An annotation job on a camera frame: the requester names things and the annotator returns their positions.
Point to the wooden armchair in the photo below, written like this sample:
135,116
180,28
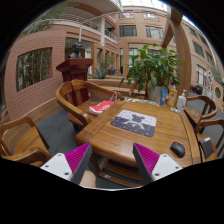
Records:
77,96
21,141

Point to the blue carton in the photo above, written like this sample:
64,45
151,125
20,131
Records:
163,96

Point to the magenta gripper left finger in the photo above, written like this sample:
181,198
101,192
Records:
70,166

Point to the wooden armchair far left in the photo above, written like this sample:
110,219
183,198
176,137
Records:
77,96

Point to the dark bust sculpture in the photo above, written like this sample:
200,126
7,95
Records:
77,47

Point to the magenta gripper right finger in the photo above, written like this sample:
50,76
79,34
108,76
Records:
153,166

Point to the green potted plant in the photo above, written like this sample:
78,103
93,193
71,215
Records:
149,70

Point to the black computer mouse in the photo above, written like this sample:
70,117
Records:
178,149

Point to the wooden chair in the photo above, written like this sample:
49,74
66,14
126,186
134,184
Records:
217,146
206,109

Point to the red and white bag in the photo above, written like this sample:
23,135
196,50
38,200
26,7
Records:
100,108

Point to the dark wooden pedestal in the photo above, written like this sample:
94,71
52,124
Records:
75,68

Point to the grey bear mouse pad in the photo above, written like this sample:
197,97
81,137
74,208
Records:
135,122

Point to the wooden chair far right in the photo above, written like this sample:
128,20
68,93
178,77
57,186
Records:
206,109

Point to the white pump bottle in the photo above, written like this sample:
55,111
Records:
181,102

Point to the yellow bottle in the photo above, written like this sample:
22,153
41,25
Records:
172,96

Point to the black pouch on chair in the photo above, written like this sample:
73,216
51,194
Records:
207,147

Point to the wooden chair near right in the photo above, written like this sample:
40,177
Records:
217,146

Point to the wooden armchair near left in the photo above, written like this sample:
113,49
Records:
21,141

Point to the wooden square table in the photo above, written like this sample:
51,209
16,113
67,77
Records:
113,133

